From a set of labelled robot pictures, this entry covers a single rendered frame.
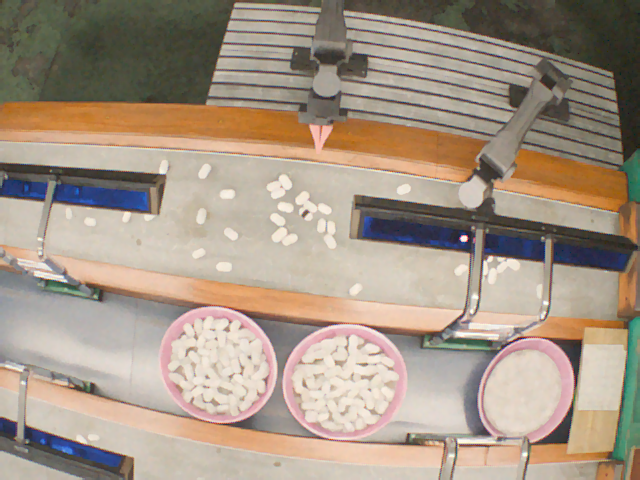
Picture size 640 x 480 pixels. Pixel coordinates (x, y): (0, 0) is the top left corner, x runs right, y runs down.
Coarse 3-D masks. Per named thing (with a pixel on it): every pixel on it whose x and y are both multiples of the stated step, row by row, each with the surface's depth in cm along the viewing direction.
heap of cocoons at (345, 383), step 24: (336, 336) 158; (312, 360) 156; (336, 360) 157; (360, 360) 155; (384, 360) 155; (312, 384) 154; (336, 384) 154; (360, 384) 154; (384, 384) 156; (312, 408) 153; (336, 408) 153; (360, 408) 153; (384, 408) 153
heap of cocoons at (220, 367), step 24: (192, 336) 157; (216, 336) 157; (240, 336) 156; (192, 360) 156; (216, 360) 155; (240, 360) 155; (264, 360) 157; (192, 384) 154; (216, 384) 153; (240, 384) 155; (264, 384) 154; (216, 408) 153; (240, 408) 152
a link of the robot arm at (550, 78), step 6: (552, 66) 142; (546, 72) 142; (552, 72) 141; (558, 72) 141; (546, 78) 142; (552, 78) 141; (558, 78) 141; (564, 78) 141; (546, 84) 143; (552, 84) 142; (552, 102) 166
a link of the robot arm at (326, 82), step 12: (312, 36) 143; (312, 48) 144; (348, 48) 143; (324, 60) 141; (336, 60) 142; (348, 60) 145; (324, 72) 138; (336, 72) 138; (312, 84) 139; (324, 84) 139; (336, 84) 139; (324, 96) 140
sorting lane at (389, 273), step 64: (192, 192) 165; (256, 192) 165; (320, 192) 165; (384, 192) 166; (448, 192) 166; (128, 256) 160; (192, 256) 161; (256, 256) 161; (320, 256) 161; (384, 256) 162; (448, 256) 162
